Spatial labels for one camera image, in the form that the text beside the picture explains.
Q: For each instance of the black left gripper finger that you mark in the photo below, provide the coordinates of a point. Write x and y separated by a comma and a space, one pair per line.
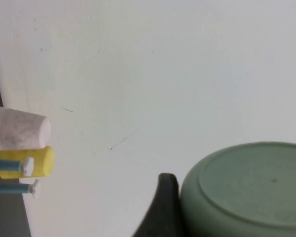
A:
164, 212

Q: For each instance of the green speckled plastic cup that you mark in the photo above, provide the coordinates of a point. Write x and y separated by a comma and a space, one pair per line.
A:
249, 197

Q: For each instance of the yellow speckled plastic cup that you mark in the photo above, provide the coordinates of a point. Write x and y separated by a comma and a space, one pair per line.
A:
43, 160

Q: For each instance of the blue cup stand with posts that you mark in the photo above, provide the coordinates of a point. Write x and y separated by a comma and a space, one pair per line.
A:
10, 188

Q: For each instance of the pink speckled plastic cup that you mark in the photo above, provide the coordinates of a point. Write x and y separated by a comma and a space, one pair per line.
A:
19, 130

